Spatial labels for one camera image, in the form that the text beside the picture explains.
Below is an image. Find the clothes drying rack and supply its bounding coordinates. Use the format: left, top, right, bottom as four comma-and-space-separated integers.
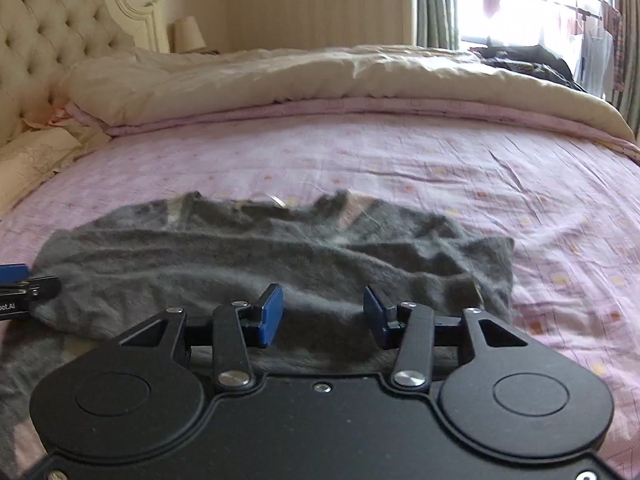
540, 0, 627, 107

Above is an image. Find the patterned curtain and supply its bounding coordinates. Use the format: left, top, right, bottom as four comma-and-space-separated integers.
607, 0, 640, 126

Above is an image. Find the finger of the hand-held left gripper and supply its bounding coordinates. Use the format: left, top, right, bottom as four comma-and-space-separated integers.
0, 263, 62, 306

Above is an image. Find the pink patterned bed sheet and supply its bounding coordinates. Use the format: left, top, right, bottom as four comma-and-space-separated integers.
0, 97, 640, 480

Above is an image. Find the cream tufted headboard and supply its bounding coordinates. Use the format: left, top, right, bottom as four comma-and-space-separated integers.
0, 0, 171, 147

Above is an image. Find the cream duvet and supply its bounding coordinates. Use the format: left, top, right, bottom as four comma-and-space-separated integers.
59, 44, 637, 144

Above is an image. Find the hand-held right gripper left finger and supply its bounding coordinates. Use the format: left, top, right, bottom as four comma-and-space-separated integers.
118, 283, 285, 394

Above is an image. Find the grey fuzzy sweater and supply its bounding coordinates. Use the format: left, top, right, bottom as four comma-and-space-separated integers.
0, 189, 516, 441

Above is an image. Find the grey-green curtain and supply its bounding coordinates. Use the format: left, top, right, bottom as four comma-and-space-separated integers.
414, 0, 462, 51

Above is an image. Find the cream patterned pillow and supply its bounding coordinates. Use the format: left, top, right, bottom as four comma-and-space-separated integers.
0, 124, 112, 217

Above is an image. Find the dark clothes pile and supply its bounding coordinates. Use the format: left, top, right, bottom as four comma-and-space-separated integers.
469, 44, 589, 93

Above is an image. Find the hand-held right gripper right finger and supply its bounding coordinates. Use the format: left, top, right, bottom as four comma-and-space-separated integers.
363, 285, 529, 392

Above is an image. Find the cream table lamp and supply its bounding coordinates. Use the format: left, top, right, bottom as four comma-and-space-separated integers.
172, 15, 207, 54

